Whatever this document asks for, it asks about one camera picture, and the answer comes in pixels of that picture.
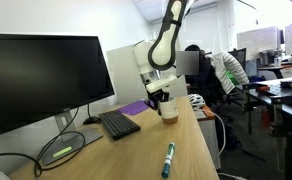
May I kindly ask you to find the black breadboard table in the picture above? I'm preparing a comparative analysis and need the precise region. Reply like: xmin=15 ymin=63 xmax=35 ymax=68
xmin=242 ymin=76 xmax=292 ymax=180

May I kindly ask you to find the green and white marker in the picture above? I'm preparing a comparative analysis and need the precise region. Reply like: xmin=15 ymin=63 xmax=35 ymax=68
xmin=161 ymin=141 xmax=176 ymax=179

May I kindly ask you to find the large whiteboard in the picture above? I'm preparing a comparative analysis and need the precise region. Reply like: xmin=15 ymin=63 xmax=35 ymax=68
xmin=236 ymin=25 xmax=281 ymax=61

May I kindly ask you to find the white mug with cork base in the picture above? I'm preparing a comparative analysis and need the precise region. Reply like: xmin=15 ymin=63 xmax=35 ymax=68
xmin=158 ymin=96 xmax=180 ymax=125

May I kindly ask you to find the white puffer jacket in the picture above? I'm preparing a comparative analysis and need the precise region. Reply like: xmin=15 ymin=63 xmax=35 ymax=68
xmin=208 ymin=51 xmax=251 ymax=95

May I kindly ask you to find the seated person in dark clothes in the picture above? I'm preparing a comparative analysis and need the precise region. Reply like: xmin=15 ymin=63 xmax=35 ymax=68
xmin=184 ymin=44 xmax=224 ymax=105

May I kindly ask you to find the black computer monitor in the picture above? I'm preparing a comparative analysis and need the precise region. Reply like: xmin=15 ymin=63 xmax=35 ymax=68
xmin=0 ymin=32 xmax=116 ymax=140

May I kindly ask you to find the black computer mouse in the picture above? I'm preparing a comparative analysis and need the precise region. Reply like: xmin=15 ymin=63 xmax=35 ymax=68
xmin=82 ymin=115 xmax=102 ymax=126

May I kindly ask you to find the black keyboard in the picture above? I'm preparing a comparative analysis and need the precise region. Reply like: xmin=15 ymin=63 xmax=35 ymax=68
xmin=98 ymin=110 xmax=142 ymax=141

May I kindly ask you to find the cabinet with orange top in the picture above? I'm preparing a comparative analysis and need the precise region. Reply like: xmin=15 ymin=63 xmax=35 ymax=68
xmin=193 ymin=105 xmax=222 ymax=170

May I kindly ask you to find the background wooden desk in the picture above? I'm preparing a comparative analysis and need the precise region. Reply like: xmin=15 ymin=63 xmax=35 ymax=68
xmin=257 ymin=60 xmax=292 ymax=80

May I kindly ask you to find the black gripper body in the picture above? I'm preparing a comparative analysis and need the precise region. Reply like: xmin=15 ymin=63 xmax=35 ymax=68
xmin=147 ymin=87 xmax=170 ymax=103

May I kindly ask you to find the purple mat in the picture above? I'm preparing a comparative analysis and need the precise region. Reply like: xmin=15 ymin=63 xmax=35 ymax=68
xmin=117 ymin=99 xmax=151 ymax=117

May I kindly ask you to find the white cable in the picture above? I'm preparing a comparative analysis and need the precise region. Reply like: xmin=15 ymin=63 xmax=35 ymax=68
xmin=211 ymin=111 xmax=227 ymax=156

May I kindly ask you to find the white bicycle helmet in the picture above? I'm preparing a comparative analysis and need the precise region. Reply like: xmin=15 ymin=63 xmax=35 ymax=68
xmin=187 ymin=93 xmax=207 ymax=111

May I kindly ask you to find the black mesh office chair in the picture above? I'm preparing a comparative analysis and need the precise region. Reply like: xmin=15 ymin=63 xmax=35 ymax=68
xmin=227 ymin=47 xmax=248 ymax=73

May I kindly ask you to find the silver monitor stand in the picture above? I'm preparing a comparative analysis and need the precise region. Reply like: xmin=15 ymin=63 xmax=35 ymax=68
xmin=40 ymin=109 xmax=104 ymax=166

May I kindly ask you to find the black monitor cable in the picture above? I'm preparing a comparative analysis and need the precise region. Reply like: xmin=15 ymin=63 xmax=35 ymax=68
xmin=0 ymin=106 xmax=87 ymax=178

